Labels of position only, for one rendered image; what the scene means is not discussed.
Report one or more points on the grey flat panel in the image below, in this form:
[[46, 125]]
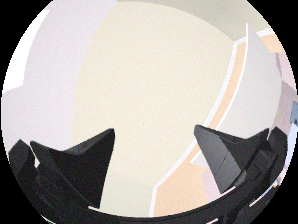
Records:
[[254, 104]]

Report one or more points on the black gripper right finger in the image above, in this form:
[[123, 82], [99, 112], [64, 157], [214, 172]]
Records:
[[226, 155]]

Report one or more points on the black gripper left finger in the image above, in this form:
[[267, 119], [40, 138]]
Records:
[[83, 167]]

